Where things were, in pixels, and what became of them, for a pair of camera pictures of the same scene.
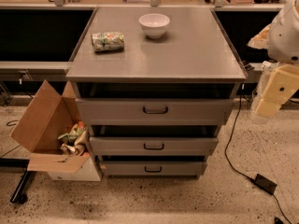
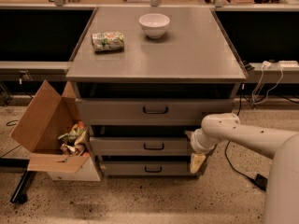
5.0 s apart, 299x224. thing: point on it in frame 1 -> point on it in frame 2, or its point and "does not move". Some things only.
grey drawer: [153, 146] does not move
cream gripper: [285, 39] -> [196, 143]
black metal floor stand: [19, 197] does not move
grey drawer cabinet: [155, 85] does not move
